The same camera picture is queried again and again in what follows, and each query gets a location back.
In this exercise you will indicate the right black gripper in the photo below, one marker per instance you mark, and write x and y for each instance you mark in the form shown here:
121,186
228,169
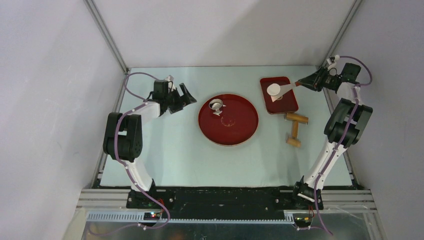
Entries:
313,80

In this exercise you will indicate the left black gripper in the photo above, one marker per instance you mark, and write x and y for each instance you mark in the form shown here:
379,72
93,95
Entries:
183,100

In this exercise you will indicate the metal scraper red handle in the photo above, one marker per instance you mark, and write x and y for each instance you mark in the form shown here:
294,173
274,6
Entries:
283,90

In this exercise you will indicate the rectangular red tray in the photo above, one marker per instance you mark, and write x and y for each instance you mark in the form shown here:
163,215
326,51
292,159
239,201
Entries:
285,104

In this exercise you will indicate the white dough ball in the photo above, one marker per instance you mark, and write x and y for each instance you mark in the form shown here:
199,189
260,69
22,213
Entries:
273,89

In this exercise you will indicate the round red plate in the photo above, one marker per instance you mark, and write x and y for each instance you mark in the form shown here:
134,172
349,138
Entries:
236,124

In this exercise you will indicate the wooden double-ended roller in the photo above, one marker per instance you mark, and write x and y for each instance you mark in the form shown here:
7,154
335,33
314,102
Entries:
296,119

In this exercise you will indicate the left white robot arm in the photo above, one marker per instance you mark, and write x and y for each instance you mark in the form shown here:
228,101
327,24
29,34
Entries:
123,137

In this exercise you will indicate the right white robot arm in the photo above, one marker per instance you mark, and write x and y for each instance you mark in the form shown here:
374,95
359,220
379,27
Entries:
343,129

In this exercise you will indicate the white dough scrap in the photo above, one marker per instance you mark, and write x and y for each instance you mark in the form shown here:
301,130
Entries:
217,109

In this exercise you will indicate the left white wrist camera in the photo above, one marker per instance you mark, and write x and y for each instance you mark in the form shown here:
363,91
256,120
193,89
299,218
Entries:
170,81

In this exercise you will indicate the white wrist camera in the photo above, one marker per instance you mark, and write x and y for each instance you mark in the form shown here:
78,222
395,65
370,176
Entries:
170,81
332,61

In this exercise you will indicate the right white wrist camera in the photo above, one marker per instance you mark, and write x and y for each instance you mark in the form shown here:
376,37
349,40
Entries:
332,61

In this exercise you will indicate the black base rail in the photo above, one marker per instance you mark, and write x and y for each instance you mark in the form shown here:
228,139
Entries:
220,203

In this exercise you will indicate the aluminium frame front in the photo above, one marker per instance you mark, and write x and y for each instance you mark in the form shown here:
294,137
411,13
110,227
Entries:
110,205

